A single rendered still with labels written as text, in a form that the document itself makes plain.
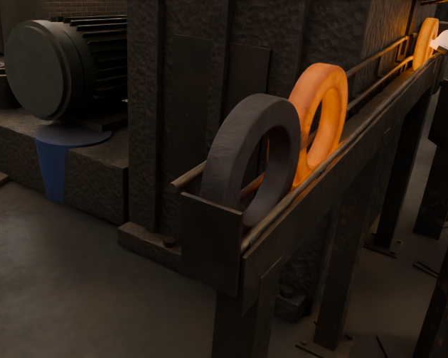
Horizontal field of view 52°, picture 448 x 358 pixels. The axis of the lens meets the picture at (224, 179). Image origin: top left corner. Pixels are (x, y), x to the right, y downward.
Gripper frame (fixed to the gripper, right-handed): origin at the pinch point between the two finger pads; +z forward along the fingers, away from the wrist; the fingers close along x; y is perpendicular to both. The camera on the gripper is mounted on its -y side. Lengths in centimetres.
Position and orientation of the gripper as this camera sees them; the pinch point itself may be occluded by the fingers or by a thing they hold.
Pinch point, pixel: (427, 42)
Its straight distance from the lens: 159.1
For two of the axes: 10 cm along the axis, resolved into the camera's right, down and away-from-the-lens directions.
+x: -5.2, 3.1, -7.9
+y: 3.3, -7.8, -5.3
